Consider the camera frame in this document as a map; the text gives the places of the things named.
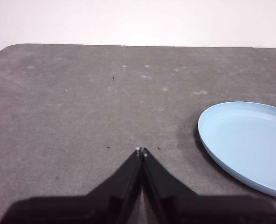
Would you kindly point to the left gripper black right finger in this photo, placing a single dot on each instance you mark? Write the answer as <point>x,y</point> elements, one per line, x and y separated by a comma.
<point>194,207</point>

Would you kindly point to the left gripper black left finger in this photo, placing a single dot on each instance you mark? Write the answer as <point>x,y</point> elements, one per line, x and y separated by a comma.
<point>93,207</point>

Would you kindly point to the light blue round plate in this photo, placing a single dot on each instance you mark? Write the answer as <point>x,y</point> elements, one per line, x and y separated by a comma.
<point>245,144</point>

